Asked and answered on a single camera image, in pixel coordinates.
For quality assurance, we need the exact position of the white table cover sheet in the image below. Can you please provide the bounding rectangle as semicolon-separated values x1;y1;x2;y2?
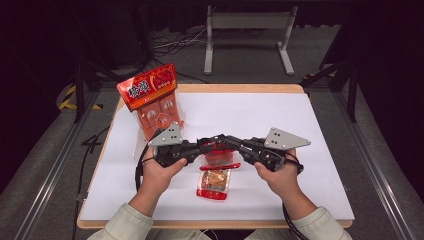
80;92;355;222

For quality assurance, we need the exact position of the person's right hand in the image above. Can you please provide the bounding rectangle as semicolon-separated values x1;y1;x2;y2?
253;149;304;198

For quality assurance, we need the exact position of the aluminium rail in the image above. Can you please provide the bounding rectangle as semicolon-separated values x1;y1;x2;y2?
13;90;102;240
332;90;418;240

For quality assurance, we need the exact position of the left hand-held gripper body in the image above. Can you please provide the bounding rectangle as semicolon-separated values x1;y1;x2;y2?
147;122;204;168

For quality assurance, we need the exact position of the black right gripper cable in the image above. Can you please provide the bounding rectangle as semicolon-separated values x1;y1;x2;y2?
281;202;311;240

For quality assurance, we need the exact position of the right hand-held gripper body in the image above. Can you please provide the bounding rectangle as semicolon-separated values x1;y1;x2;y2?
239;127;312;173

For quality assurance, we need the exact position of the black metal stand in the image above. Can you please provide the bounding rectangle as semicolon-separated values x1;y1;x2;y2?
299;61;359;124
73;59;149;124

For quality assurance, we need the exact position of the small clear red-edged snack packet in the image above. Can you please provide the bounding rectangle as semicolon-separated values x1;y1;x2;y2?
195;168;232;201

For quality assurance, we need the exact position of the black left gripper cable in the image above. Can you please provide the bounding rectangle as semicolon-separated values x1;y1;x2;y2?
134;131;161;193

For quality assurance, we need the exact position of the bundle of floor cables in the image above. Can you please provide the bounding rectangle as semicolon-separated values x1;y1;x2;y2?
152;27;208;57

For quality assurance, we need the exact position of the grey metal stand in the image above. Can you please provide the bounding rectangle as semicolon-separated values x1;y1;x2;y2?
203;5;299;76

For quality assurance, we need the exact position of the large orange snack packet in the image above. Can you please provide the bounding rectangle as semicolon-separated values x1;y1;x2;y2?
116;63;185;142

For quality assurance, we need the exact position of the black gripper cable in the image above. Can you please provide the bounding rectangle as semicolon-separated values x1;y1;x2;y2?
134;131;161;193
281;202;311;240

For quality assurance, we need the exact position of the person's left hand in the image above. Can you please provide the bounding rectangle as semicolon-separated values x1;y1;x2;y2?
140;146;188;198

